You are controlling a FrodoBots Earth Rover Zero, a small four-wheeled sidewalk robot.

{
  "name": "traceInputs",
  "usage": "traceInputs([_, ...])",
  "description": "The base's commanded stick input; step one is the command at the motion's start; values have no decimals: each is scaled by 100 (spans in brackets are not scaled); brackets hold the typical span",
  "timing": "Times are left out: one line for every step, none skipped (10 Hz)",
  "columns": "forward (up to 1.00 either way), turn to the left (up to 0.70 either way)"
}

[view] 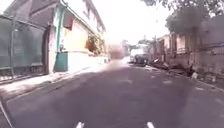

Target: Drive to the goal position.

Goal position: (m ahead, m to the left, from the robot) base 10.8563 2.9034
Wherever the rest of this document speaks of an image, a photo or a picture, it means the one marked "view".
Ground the bush with orange leaves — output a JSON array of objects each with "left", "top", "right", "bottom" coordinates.
[{"left": 85, "top": 33, "right": 107, "bottom": 57}]

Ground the white vehicle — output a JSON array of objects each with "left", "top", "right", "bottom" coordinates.
[{"left": 129, "top": 44, "right": 150, "bottom": 65}]

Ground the grey asphalt road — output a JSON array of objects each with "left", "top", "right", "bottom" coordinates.
[{"left": 0, "top": 60, "right": 224, "bottom": 128}]

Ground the orange and white building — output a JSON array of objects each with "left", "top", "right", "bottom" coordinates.
[{"left": 46, "top": 0, "right": 110, "bottom": 74}]

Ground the robot's own part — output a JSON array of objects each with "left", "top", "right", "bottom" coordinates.
[
  {"left": 146, "top": 121, "right": 156, "bottom": 128},
  {"left": 75, "top": 121, "right": 86, "bottom": 128}
]

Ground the pale concrete pavement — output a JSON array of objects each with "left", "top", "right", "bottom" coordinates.
[{"left": 0, "top": 65, "right": 101, "bottom": 98}]

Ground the tree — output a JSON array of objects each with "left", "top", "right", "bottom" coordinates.
[{"left": 141, "top": 0, "right": 224, "bottom": 38}]

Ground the dark mesh fence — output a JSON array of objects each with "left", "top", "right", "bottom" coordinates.
[{"left": 0, "top": 13, "right": 48, "bottom": 81}]

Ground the dark building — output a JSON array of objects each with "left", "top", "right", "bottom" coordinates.
[{"left": 3, "top": 0, "right": 61, "bottom": 30}]

